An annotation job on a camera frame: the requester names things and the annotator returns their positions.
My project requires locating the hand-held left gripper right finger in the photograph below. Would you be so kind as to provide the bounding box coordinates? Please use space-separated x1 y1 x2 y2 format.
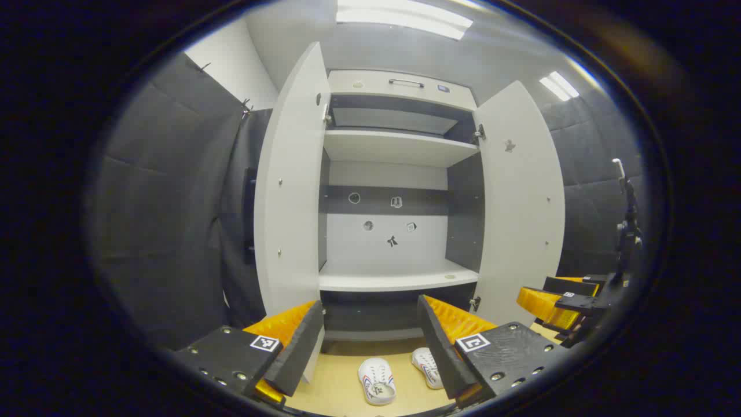
417 294 572 409

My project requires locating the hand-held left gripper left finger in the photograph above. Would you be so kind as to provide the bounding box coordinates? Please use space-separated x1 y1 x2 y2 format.
173 299 326 406

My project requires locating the white striped shoe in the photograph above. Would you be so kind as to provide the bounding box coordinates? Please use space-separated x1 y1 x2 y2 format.
358 357 397 406
411 347 445 390

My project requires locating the grey shoe cabinet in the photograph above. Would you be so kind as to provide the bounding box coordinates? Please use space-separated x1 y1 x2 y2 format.
317 68 486 355

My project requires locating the grey cabinet drawer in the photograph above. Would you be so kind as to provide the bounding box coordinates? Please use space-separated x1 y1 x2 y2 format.
327 69 479 112

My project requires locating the black tripod stand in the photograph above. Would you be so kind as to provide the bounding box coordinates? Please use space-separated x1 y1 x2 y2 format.
612 158 644 279

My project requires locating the small ceiling light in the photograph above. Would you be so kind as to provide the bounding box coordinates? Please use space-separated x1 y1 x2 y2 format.
538 71 580 103

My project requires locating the long ceiling light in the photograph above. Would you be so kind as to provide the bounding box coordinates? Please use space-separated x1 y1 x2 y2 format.
336 0 474 41

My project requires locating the black door handle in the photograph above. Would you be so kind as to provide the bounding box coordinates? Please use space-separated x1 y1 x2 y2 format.
242 167 259 266

